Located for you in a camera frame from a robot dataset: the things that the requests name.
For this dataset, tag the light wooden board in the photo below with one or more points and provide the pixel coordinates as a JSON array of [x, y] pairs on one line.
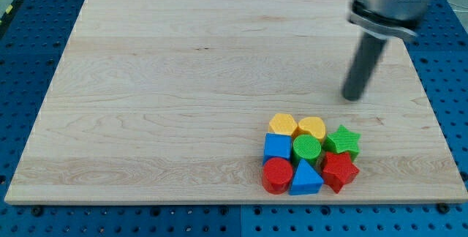
[[168, 102]]

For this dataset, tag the red cylinder block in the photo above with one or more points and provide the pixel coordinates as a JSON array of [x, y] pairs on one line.
[[277, 175]]

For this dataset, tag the blue cube block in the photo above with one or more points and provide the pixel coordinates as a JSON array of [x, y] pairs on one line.
[[276, 145]]

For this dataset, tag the blue triangle block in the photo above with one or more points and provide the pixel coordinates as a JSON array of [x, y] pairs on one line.
[[306, 181]]

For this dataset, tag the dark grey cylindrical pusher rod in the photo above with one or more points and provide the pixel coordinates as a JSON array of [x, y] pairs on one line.
[[365, 60]]

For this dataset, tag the yellow heart block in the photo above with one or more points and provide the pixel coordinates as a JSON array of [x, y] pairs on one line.
[[313, 126]]

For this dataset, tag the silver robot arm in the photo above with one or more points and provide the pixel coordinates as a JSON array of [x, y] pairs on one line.
[[380, 20]]

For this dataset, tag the green star block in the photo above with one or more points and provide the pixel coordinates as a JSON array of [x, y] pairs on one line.
[[342, 141]]

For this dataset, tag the red star block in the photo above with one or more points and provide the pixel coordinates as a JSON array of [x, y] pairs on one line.
[[338, 170]]

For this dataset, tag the green cylinder block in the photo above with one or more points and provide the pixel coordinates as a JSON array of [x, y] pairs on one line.
[[305, 147]]

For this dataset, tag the yellow hexagon block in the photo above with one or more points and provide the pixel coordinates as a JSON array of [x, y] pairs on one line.
[[283, 124]]

